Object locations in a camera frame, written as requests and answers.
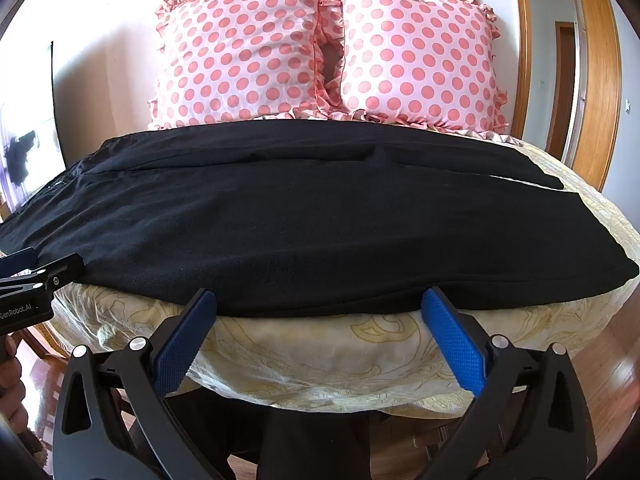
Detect wooden door frame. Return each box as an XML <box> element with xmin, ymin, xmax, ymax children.
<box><xmin>570</xmin><ymin>0</ymin><xmax>623</xmax><ymax>196</ymax></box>

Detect black pants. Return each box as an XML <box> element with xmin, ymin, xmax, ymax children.
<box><xmin>0</xmin><ymin>126</ymin><xmax>640</xmax><ymax>318</ymax></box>

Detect person's left hand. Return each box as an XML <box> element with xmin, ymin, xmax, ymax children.
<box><xmin>0</xmin><ymin>336</ymin><xmax>27</xmax><ymax>436</ymax></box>

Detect dark framed window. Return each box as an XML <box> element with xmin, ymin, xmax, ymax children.
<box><xmin>0</xmin><ymin>40</ymin><xmax>66</xmax><ymax>213</ymax></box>

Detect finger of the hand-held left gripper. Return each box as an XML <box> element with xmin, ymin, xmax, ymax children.
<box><xmin>0</xmin><ymin>254</ymin><xmax>83</xmax><ymax>297</ymax></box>
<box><xmin>0</xmin><ymin>247</ymin><xmax>37</xmax><ymax>276</ymax></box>

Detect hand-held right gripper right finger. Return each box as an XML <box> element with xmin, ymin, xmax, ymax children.
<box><xmin>421</xmin><ymin>286</ymin><xmax>598</xmax><ymax>480</ymax></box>

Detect pink polka dot pillow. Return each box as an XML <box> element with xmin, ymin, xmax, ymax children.
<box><xmin>147</xmin><ymin>0</ymin><xmax>346</xmax><ymax>131</ymax></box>
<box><xmin>320</xmin><ymin>0</ymin><xmax>508</xmax><ymax>133</ymax></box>

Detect brown wooden door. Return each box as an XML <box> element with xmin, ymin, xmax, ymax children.
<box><xmin>545</xmin><ymin>20</ymin><xmax>576</xmax><ymax>166</ymax></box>

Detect cream patterned bedsheet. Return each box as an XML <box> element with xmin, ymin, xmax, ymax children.
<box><xmin>42</xmin><ymin>130</ymin><xmax>640</xmax><ymax>418</ymax></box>

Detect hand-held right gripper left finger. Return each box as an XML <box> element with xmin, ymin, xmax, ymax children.
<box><xmin>52</xmin><ymin>288</ymin><xmax>226</xmax><ymax>480</ymax></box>

